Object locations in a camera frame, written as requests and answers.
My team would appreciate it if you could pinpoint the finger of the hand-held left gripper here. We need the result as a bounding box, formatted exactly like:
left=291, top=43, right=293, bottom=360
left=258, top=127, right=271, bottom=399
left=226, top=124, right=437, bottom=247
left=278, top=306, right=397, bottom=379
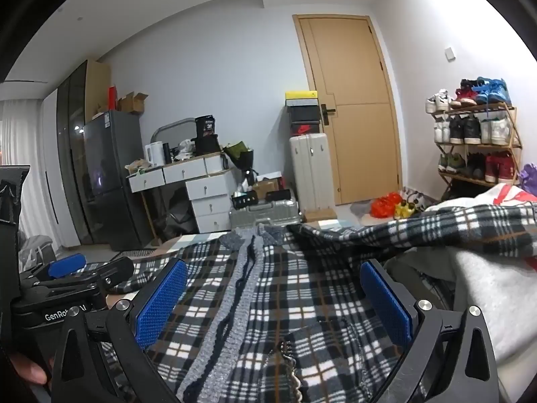
left=31, top=253, right=87, bottom=285
left=50, top=256, right=135, bottom=293

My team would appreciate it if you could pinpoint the white electric kettle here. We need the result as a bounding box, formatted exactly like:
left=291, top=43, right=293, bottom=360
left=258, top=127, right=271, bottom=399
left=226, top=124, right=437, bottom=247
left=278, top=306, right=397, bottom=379
left=145, top=140, right=165, bottom=168

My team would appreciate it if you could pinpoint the glass door wardrobe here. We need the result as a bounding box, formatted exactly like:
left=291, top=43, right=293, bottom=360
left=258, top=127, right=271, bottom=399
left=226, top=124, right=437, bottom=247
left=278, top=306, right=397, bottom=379
left=56, top=59, right=112, bottom=247

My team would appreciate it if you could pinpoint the silver hard suitcase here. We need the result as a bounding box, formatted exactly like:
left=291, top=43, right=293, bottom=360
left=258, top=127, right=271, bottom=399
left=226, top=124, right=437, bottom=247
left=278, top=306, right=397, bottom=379
left=229, top=199, right=303, bottom=232

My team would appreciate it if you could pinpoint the wooden door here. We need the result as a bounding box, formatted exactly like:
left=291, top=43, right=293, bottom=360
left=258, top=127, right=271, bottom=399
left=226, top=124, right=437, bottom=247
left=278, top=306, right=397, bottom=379
left=292, top=14, right=403, bottom=207

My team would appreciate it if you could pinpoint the grey chair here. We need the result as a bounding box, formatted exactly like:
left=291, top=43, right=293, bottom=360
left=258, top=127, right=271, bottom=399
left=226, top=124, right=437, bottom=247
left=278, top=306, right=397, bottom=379
left=19, top=235, right=58, bottom=270

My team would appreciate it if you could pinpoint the white hard suitcase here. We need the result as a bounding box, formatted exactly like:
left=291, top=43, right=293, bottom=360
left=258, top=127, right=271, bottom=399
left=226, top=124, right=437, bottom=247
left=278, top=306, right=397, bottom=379
left=289, top=133, right=337, bottom=216

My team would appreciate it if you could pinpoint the black bag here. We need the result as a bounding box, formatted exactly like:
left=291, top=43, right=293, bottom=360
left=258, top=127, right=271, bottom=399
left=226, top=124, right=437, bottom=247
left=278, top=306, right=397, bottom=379
left=191, top=115, right=221, bottom=156

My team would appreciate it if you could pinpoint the white red printed cloth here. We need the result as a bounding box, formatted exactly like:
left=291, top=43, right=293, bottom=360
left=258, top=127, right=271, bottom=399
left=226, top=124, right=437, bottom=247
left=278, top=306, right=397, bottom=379
left=424, top=182, right=537, bottom=216

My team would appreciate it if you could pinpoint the striped rug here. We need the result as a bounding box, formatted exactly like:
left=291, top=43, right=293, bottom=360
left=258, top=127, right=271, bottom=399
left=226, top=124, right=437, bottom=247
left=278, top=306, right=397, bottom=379
left=107, top=249, right=157, bottom=261

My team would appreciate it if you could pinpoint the yellow item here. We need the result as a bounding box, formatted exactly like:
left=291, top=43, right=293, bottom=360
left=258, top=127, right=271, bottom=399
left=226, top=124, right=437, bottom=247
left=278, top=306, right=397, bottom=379
left=393, top=201, right=416, bottom=220

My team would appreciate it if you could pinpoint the brown cardboard box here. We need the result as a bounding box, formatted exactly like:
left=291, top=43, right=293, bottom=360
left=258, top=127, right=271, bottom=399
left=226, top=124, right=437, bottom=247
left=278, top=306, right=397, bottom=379
left=252, top=178, right=281, bottom=200

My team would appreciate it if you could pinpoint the purple item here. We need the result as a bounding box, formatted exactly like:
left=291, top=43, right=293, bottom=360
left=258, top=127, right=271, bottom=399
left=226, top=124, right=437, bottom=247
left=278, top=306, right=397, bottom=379
left=518, top=163, right=537, bottom=196

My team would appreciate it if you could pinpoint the white desk with drawers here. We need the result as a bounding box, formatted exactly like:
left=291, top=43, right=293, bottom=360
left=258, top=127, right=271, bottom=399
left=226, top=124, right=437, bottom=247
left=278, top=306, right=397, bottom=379
left=128, top=151, right=238, bottom=234

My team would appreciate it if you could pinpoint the dark bag under desk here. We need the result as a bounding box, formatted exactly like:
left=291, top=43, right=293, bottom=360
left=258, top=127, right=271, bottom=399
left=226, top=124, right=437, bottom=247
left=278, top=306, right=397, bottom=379
left=161, top=187, right=198, bottom=241

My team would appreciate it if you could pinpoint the white crumpled clutter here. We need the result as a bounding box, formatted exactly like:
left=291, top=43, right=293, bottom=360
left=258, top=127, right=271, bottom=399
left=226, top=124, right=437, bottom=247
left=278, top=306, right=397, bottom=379
left=174, top=138, right=196, bottom=161

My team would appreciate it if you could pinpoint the wooden shoe rack with shoes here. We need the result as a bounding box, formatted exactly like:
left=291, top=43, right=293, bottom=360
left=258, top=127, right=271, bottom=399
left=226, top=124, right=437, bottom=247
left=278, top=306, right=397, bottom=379
left=425, top=76, right=519, bottom=184

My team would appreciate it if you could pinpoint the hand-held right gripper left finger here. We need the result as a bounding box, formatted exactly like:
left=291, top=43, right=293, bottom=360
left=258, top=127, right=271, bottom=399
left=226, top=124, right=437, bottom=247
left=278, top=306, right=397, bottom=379
left=49, top=259, right=189, bottom=403

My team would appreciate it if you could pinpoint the dark grey refrigerator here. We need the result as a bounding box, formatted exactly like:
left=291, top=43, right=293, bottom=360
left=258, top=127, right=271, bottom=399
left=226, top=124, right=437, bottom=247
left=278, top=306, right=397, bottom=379
left=83, top=110, right=154, bottom=252

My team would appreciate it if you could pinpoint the open cardboard box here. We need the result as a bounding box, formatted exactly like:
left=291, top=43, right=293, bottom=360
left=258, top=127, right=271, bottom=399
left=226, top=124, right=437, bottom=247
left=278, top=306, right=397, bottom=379
left=117, top=91, right=149, bottom=114

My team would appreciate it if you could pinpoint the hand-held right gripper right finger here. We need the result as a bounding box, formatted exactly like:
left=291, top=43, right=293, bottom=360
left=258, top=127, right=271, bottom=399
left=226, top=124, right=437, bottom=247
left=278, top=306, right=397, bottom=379
left=359, top=260, right=500, bottom=403

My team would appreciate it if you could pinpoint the stack of black boxes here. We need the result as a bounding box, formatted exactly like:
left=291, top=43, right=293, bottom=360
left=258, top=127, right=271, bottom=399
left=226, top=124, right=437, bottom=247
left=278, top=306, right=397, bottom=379
left=286, top=100, right=322, bottom=137

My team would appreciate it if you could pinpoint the white fleece garment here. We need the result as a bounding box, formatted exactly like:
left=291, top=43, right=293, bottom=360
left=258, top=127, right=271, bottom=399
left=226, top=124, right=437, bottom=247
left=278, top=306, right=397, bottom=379
left=384, top=243, right=537, bottom=403

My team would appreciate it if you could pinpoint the arched mirror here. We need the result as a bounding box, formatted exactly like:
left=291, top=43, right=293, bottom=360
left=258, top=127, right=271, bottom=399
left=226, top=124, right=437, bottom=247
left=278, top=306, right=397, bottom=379
left=151, top=118, right=198, bottom=164

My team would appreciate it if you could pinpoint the white curtain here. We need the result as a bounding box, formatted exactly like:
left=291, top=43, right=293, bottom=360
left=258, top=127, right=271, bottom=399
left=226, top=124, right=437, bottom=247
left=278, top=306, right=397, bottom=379
left=0, top=96, right=60, bottom=257

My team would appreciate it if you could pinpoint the plaid knit cardigan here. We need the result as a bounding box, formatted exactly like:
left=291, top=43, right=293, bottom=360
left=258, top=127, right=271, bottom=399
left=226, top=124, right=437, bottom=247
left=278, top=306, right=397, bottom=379
left=101, top=204, right=537, bottom=403

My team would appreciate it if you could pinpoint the red plastic bag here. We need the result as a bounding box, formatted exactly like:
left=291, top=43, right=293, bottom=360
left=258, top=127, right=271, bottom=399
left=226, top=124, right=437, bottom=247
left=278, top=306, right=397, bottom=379
left=370, top=192, right=402, bottom=219

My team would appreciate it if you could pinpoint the person's left hand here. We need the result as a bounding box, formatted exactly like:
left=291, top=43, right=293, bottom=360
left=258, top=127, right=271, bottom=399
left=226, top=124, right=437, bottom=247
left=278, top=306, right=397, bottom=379
left=8, top=350, right=54, bottom=387

